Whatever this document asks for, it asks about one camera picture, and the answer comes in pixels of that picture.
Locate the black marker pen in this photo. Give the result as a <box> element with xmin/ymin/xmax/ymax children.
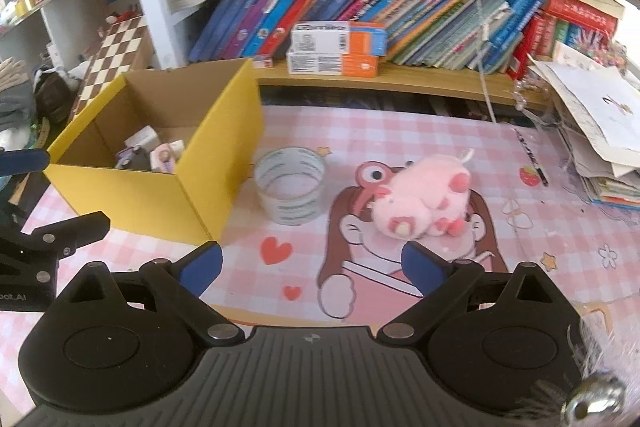
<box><xmin>514</xmin><ymin>128</ymin><xmax>549</xmax><ymax>186</ymax></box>

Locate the pink cartoon desk mat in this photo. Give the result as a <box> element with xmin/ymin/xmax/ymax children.
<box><xmin>0</xmin><ymin>103</ymin><xmax>640</xmax><ymax>413</ymax></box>

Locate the upper white orange box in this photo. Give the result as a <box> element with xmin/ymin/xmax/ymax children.
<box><xmin>290</xmin><ymin>20</ymin><xmax>387</xmax><ymax>56</ymax></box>

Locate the checkered brown white box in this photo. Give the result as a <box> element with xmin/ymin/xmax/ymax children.
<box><xmin>67</xmin><ymin>15</ymin><xmax>154</xmax><ymax>122</ymax></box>

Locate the pink plush pig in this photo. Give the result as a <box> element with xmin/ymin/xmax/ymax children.
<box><xmin>371</xmin><ymin>150</ymin><xmax>474</xmax><ymax>241</ymax></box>

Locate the clear packing tape roll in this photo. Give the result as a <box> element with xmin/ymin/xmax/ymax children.
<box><xmin>253</xmin><ymin>146</ymin><xmax>326</xmax><ymax>227</ymax></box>

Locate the white foam block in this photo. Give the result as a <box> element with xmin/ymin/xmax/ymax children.
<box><xmin>168</xmin><ymin>140</ymin><xmax>186</xmax><ymax>159</ymax></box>

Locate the white hanging cable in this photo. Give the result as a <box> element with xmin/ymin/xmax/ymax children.
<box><xmin>466</xmin><ymin>0</ymin><xmax>499</xmax><ymax>124</ymax></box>

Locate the white orange box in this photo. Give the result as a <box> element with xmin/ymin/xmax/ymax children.
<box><xmin>286</xmin><ymin>51</ymin><xmax>378</xmax><ymax>78</ymax></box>
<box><xmin>290</xmin><ymin>20</ymin><xmax>387</xmax><ymax>56</ymax></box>

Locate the grey toy truck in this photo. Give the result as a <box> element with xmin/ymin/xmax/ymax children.
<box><xmin>115</xmin><ymin>145</ymin><xmax>151</xmax><ymax>171</ymax></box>

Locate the pink utility knife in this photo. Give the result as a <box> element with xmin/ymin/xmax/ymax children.
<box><xmin>150</xmin><ymin>143</ymin><xmax>176</xmax><ymax>173</ymax></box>

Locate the lower white orange box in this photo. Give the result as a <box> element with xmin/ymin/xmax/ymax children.
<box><xmin>286</xmin><ymin>51</ymin><xmax>378</xmax><ymax>78</ymax></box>

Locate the row of colourful books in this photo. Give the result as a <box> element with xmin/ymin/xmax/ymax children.
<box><xmin>188</xmin><ymin>0</ymin><xmax>544</xmax><ymax>75</ymax></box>

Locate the yellow cardboard box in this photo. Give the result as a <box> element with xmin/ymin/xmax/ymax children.
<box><xmin>46</xmin><ymin>60</ymin><xmax>262</xmax><ymax>244</ymax></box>

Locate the silver bell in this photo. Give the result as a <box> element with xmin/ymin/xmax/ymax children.
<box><xmin>561</xmin><ymin>372</ymin><xmax>626</xmax><ymax>426</ymax></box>

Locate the red thick dictionary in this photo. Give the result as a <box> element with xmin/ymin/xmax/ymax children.
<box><xmin>544</xmin><ymin>0</ymin><xmax>617</xmax><ymax>37</ymax></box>

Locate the stack of papers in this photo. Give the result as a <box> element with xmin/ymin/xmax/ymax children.
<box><xmin>529</xmin><ymin>43</ymin><xmax>639</xmax><ymax>210</ymax></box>

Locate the white power adapter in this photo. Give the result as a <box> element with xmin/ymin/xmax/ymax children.
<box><xmin>125</xmin><ymin>126</ymin><xmax>160</xmax><ymax>152</ymax></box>

